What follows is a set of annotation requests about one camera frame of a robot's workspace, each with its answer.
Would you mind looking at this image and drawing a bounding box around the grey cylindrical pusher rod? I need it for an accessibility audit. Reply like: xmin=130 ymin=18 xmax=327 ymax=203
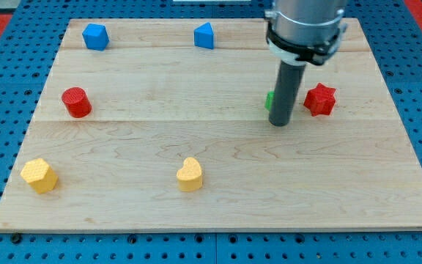
xmin=269 ymin=61 xmax=306 ymax=127

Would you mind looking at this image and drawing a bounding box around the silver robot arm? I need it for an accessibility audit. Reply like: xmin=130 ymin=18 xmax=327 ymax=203
xmin=264 ymin=0 xmax=348 ymax=127

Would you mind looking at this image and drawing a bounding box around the yellow heart block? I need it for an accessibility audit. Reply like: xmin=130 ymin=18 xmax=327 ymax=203
xmin=176 ymin=157 xmax=203 ymax=192

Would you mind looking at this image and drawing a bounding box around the green block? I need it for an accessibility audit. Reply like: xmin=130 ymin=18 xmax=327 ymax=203
xmin=264 ymin=91 xmax=274 ymax=111

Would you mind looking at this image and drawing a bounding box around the red star block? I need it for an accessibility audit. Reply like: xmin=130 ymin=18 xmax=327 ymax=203
xmin=303 ymin=83 xmax=336 ymax=117

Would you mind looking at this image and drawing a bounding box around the blue triangle block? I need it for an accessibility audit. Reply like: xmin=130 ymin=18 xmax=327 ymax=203
xmin=193 ymin=22 xmax=215 ymax=49

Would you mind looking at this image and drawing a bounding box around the wooden board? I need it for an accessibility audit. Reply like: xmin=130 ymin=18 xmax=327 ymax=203
xmin=0 ymin=18 xmax=422 ymax=234

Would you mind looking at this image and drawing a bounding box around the blue pentagon block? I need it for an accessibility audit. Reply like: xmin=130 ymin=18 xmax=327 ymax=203
xmin=82 ymin=23 xmax=109 ymax=51

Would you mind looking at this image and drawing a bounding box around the red cylinder block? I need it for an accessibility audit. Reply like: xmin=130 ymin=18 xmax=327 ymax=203
xmin=62 ymin=87 xmax=92 ymax=118

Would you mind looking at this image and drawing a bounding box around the yellow hexagon block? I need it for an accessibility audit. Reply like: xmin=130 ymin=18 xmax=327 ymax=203
xmin=20 ymin=158 xmax=59 ymax=194

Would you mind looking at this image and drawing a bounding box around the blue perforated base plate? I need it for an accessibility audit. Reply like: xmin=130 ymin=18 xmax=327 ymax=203
xmin=0 ymin=0 xmax=422 ymax=263

